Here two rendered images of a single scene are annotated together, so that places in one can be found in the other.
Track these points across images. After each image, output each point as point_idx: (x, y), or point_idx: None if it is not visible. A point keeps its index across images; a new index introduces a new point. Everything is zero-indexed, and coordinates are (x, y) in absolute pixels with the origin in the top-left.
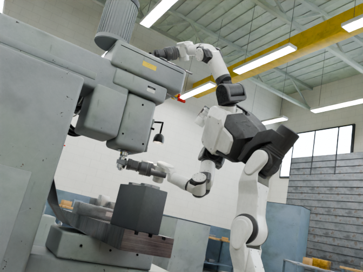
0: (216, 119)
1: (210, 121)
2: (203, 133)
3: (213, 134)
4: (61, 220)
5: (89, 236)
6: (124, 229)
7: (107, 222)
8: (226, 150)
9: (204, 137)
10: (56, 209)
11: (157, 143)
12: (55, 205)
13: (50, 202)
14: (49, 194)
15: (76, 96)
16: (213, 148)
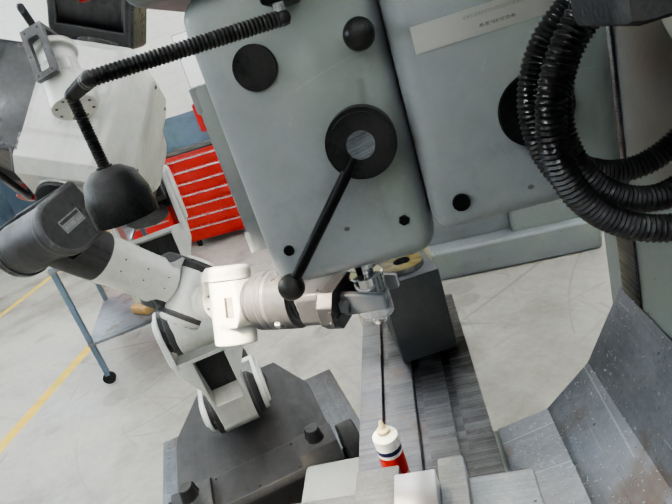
0: (163, 95)
1: (154, 100)
2: (141, 139)
3: (155, 140)
4: (594, 496)
5: (494, 431)
6: (451, 294)
7: (444, 409)
8: (160, 180)
9: (141, 155)
10: (608, 428)
11: (104, 226)
12: (611, 402)
13: (653, 455)
14: (655, 416)
15: None
16: (150, 184)
